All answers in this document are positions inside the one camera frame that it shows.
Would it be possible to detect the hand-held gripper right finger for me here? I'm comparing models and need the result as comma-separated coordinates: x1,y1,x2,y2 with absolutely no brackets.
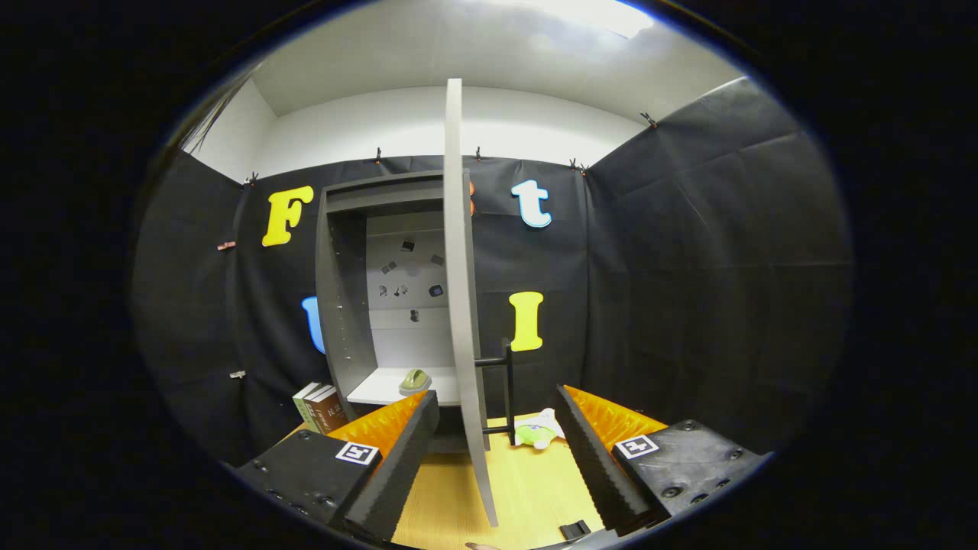
555,384,769,535

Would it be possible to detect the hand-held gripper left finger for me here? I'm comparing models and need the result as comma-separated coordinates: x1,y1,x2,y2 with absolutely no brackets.
235,390,442,545

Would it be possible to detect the black door handle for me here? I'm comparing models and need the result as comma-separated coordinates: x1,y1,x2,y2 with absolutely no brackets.
474,338,517,446

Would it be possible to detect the green and white plush toy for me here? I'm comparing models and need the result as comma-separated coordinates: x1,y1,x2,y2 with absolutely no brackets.
513,408,566,451

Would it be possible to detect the grey cabinet shelf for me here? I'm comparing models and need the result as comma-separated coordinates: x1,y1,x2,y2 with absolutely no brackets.
346,367,461,407

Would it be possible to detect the brown book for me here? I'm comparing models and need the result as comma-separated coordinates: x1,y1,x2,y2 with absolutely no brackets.
303,386,350,436

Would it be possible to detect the green book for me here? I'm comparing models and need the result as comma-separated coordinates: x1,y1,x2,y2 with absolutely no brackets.
293,382,322,432

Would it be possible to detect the grey cabinet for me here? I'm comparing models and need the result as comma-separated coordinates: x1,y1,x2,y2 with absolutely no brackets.
315,170,490,453

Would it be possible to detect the black backdrop cloth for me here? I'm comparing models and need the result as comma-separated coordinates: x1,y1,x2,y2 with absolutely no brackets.
131,76,853,467

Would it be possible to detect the ceiling light strip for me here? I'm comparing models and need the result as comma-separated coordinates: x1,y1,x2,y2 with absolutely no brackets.
527,0,658,39

